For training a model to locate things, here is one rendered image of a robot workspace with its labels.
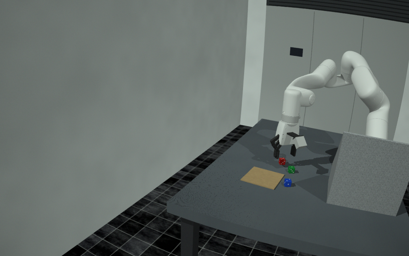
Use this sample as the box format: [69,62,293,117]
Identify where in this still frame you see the blue die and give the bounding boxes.
[284,179,292,187]

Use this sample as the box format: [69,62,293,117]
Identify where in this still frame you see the green die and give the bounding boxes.
[288,166,295,174]

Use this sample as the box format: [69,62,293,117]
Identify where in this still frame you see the tan flat mat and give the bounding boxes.
[241,167,284,190]

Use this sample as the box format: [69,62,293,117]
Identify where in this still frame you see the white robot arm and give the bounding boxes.
[281,51,390,139]

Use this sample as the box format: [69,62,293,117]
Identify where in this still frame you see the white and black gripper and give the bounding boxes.
[270,120,299,159]

